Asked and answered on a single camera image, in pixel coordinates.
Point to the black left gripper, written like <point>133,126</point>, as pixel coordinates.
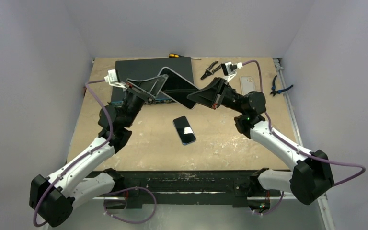
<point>147,89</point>

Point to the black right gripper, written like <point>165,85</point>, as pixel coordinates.
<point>219,93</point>

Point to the phone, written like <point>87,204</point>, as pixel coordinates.
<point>247,84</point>
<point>178,88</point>

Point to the blue smartphone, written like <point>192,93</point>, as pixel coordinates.
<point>184,130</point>

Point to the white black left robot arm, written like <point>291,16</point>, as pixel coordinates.
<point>54,197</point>

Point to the yellow black screwdriver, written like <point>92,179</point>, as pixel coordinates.
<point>174,55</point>

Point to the black grey wire stripper pliers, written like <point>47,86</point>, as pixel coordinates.
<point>211,70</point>

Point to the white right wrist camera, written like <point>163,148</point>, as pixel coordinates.
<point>230,70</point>

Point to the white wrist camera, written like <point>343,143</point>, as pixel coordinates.
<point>113,79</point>
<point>230,70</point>

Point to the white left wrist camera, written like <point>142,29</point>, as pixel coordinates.
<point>113,79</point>

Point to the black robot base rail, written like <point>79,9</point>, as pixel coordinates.
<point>236,188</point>

